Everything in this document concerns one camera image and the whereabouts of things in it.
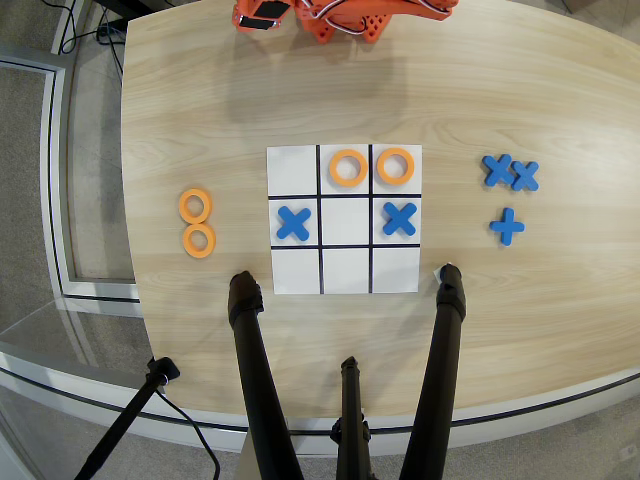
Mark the small white sticker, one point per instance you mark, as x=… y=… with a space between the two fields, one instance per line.
x=436 y=274

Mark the grey metal partition frame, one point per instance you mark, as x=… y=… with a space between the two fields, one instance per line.
x=52 y=150

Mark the short black tripod leg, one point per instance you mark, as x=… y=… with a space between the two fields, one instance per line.
x=351 y=400

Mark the white tic-tac-toe grid sheet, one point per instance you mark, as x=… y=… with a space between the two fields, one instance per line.
x=345 y=270

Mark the thick black tripod leg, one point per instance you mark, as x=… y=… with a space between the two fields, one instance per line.
x=440 y=360
x=255 y=360

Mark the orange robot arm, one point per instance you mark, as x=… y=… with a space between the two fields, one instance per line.
x=400 y=7

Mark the blue foam cross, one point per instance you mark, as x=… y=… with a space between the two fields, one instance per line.
x=293 y=223
x=525 y=176
x=507 y=226
x=400 y=219
x=497 y=170

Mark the thin black stand pole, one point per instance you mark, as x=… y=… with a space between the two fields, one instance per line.
x=125 y=415

